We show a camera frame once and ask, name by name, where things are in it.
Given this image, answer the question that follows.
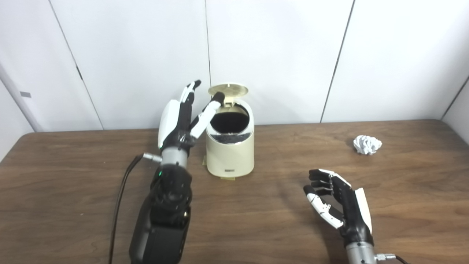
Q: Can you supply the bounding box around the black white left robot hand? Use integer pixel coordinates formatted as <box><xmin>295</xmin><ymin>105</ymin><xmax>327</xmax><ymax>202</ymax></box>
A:
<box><xmin>158</xmin><ymin>80</ymin><xmax>225</xmax><ymax>151</ymax></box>

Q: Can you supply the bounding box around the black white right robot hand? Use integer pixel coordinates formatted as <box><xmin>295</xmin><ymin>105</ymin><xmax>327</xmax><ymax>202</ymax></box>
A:
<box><xmin>303</xmin><ymin>169</ymin><xmax>374</xmax><ymax>247</ymax></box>

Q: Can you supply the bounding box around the cream-colored lidded bin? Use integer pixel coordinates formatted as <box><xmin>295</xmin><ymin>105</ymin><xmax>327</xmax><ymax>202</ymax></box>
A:
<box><xmin>205</xmin><ymin>84</ymin><xmax>255</xmax><ymax>179</ymax></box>

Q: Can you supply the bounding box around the white paper ball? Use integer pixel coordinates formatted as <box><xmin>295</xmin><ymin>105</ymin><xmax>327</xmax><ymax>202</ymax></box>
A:
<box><xmin>353</xmin><ymin>135</ymin><xmax>383</xmax><ymax>155</ymax></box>

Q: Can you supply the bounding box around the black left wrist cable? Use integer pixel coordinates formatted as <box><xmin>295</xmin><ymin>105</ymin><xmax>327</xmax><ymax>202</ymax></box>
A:
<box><xmin>108</xmin><ymin>153</ymin><xmax>162</xmax><ymax>264</ymax></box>

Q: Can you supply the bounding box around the white slanted post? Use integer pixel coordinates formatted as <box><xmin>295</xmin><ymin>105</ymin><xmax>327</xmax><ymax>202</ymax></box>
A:
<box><xmin>0</xmin><ymin>64</ymin><xmax>44</xmax><ymax>132</ymax></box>

